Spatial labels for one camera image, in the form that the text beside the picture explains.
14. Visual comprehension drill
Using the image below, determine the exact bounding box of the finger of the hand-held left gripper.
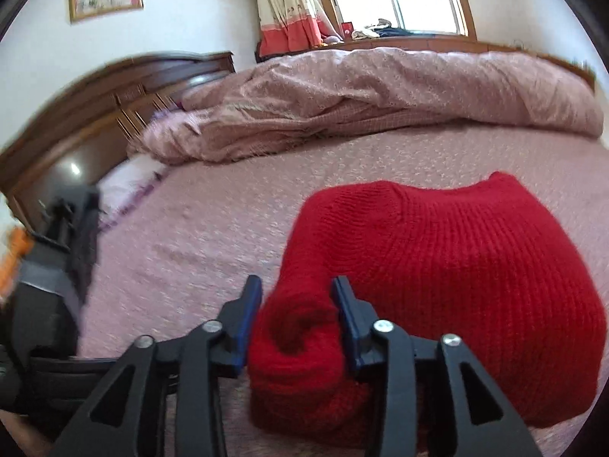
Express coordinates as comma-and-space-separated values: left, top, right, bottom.
45, 185, 103, 308

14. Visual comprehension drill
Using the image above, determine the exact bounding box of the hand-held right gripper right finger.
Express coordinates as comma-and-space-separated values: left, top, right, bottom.
332, 275, 543, 457

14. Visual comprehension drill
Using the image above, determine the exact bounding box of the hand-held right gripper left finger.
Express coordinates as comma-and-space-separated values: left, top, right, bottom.
52, 275, 263, 457

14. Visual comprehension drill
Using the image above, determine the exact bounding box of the red knit cardigan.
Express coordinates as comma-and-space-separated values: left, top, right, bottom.
247, 171, 607, 448

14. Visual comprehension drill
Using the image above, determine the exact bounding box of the person's left forearm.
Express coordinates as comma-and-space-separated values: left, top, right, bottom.
0, 409, 53, 457

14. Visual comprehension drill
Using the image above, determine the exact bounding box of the white purple pillow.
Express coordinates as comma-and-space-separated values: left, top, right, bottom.
97, 155, 167, 232

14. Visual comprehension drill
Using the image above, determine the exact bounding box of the pink floral bed sheet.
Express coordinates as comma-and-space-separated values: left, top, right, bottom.
76, 124, 609, 457

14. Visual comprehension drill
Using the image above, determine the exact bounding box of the dark wooden headboard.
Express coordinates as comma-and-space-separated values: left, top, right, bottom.
0, 51, 236, 234

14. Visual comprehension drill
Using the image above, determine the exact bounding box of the purple cloth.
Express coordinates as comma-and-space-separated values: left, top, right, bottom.
152, 104, 184, 123

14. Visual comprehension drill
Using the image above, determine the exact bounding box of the pink floral duvet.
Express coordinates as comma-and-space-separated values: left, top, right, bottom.
138, 50, 605, 165

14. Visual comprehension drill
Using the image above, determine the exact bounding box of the white cloth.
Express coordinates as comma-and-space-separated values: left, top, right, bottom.
352, 18, 393, 40

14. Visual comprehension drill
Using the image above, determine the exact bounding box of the dark blue cloth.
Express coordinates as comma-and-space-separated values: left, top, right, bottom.
376, 26, 429, 38

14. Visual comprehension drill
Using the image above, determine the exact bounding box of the cream and red curtain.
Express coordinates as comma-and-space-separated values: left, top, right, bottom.
250, 0, 343, 55

